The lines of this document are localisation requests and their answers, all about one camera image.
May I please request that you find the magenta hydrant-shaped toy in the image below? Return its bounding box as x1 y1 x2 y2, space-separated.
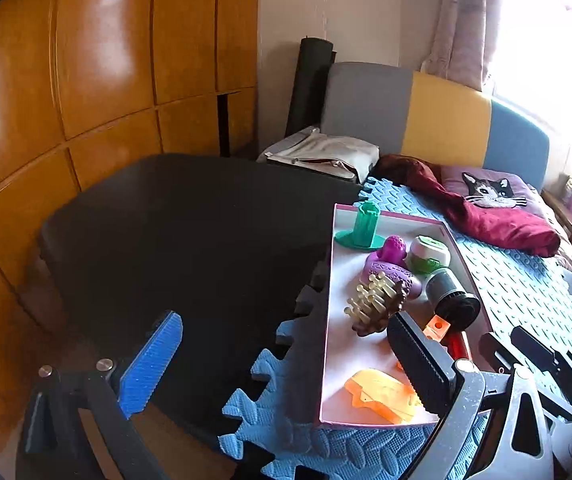
366 235 408 268

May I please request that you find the green white plug-in device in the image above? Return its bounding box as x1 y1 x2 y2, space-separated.
405 235 451 275

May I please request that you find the black rolled mat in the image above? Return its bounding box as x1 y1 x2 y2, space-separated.
285 37 336 136

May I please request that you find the maroon blanket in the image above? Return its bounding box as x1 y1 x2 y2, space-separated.
372 155 560 258

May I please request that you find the yellow purple oval case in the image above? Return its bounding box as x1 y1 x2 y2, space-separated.
360 260 423 300

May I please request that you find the green cup holder toy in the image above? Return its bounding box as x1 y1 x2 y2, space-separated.
335 202 385 252

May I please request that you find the orange whistle toy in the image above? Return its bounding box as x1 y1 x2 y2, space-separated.
344 368 423 424

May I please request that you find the brown hair claw clip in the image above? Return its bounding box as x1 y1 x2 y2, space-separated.
344 272 410 337

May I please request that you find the white folded bag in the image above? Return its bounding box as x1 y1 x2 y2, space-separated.
257 127 380 183

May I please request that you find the purple cat pillow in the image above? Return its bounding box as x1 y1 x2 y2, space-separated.
440 166 544 218

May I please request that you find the black cylindrical filter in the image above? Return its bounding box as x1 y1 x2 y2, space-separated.
424 268 481 332

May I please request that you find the blue foam puzzle mat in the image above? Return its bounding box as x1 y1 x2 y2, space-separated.
219 178 572 479

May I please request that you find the orange cube block toy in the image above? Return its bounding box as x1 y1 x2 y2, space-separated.
423 314 451 342

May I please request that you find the pink striped duvet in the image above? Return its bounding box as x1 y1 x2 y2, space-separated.
527 184 572 273

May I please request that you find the pink curtain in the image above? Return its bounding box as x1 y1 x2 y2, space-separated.
420 0 501 91

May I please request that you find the pink shallow cardboard box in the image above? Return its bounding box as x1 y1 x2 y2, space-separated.
318 205 491 429

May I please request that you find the grey yellow blue headboard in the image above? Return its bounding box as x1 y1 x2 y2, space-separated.
321 62 550 190

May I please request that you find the wooden wardrobe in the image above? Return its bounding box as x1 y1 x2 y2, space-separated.
0 0 258 453

